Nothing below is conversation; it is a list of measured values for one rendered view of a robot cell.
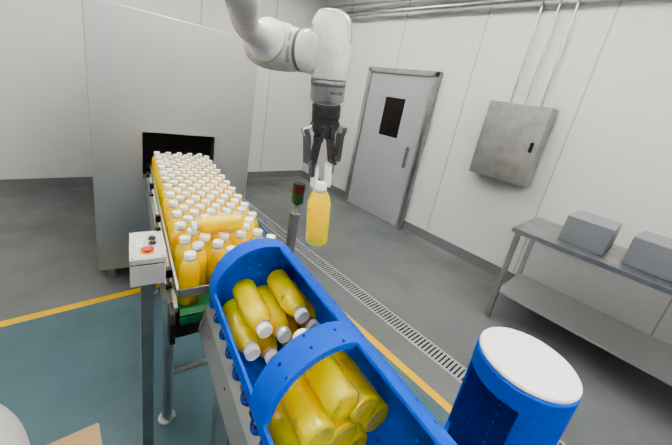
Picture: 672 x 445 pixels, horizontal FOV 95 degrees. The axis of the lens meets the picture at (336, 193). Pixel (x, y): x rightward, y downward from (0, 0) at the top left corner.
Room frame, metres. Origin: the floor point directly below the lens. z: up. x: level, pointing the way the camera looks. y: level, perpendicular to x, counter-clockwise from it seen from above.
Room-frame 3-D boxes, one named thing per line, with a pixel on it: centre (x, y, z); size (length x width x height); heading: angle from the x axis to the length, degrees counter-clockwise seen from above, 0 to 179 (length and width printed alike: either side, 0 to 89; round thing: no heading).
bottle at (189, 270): (0.93, 0.46, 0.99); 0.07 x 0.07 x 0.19
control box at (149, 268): (0.93, 0.61, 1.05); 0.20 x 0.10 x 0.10; 36
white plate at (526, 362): (0.79, -0.67, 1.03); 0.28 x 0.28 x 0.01
